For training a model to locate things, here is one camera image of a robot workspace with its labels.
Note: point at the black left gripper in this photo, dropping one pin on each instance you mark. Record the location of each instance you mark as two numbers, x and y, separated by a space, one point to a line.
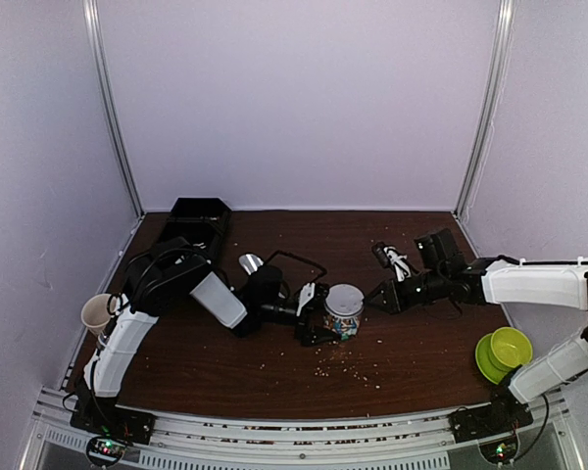
302 331

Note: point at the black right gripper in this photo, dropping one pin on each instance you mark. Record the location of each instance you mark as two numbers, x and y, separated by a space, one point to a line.
394 303

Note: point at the clear plastic jar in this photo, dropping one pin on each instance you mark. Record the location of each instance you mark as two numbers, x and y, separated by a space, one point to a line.
345 326

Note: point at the silver metal jar lid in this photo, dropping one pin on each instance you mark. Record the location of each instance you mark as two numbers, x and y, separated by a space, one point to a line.
344 301

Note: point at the silver metal scoop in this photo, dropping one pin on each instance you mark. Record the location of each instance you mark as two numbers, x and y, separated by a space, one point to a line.
250 263

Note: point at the black three-compartment candy tray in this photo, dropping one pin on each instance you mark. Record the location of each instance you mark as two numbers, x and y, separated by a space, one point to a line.
202 222

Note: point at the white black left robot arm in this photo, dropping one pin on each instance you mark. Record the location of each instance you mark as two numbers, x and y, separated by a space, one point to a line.
175 270

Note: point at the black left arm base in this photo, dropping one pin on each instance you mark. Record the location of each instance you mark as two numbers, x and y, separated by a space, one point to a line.
114 429

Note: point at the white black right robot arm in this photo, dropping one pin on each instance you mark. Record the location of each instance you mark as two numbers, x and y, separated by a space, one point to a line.
446 275

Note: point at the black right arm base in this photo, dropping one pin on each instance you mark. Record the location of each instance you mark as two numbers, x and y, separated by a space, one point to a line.
494 427

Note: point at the green bowl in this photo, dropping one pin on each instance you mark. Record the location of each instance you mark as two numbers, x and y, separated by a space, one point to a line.
509 348

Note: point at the green saucer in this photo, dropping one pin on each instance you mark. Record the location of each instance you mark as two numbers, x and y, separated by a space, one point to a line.
484 364

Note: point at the beige patterned ceramic mug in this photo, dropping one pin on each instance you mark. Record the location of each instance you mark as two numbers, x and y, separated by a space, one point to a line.
98 312

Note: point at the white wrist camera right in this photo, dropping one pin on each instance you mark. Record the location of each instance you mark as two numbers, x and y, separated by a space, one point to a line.
390 258

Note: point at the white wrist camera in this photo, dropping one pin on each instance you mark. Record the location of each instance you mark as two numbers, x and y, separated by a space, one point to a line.
390 258
306 295

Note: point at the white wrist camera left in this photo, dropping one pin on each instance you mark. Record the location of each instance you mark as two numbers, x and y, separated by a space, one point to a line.
306 295

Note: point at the aluminium corner post right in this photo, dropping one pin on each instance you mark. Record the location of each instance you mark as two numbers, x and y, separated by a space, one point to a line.
497 69

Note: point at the aluminium corner post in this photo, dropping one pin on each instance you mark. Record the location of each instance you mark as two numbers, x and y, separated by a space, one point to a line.
96 41
497 69

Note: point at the aluminium corner post left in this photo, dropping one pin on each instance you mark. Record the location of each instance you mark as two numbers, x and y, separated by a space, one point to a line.
96 41

